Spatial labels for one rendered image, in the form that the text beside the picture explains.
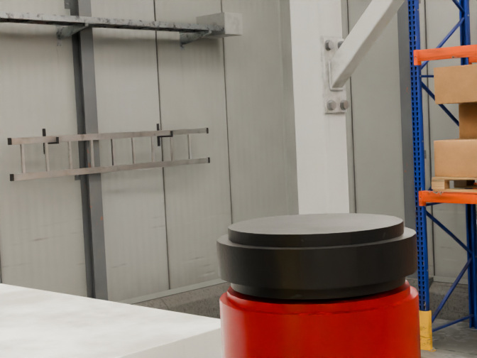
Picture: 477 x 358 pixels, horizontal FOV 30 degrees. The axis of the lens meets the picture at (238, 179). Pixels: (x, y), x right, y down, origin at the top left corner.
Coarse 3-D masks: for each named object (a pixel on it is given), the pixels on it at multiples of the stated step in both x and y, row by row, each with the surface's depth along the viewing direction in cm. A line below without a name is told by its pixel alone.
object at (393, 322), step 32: (224, 320) 22; (256, 320) 21; (288, 320) 20; (320, 320) 20; (352, 320) 20; (384, 320) 20; (416, 320) 22; (224, 352) 22; (256, 352) 21; (288, 352) 20; (320, 352) 20; (352, 352) 20; (384, 352) 20; (416, 352) 21
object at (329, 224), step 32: (256, 224) 23; (288, 224) 22; (320, 224) 22; (352, 224) 22; (384, 224) 21; (224, 256) 22; (256, 256) 21; (288, 256) 20; (320, 256) 20; (352, 256) 20; (384, 256) 20; (416, 256) 22; (256, 288) 21; (288, 288) 20; (320, 288) 20; (352, 288) 20; (384, 288) 21
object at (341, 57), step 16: (384, 0) 259; (400, 0) 259; (368, 16) 263; (384, 16) 261; (352, 32) 267; (368, 32) 263; (336, 48) 277; (352, 48) 268; (368, 48) 270; (336, 64) 272; (352, 64) 271; (336, 80) 273; (336, 96) 277; (336, 112) 277
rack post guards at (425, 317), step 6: (420, 312) 895; (426, 312) 892; (420, 318) 896; (426, 318) 892; (420, 324) 897; (426, 324) 893; (420, 330) 897; (426, 330) 893; (420, 336) 898; (426, 336) 894; (420, 342) 898; (426, 342) 894; (420, 348) 899; (426, 348) 894
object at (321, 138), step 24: (312, 0) 273; (336, 0) 278; (312, 24) 274; (336, 24) 278; (312, 48) 274; (312, 72) 275; (312, 96) 276; (312, 120) 277; (336, 120) 278; (312, 144) 277; (336, 144) 279; (312, 168) 278; (336, 168) 279; (312, 192) 279; (336, 192) 279
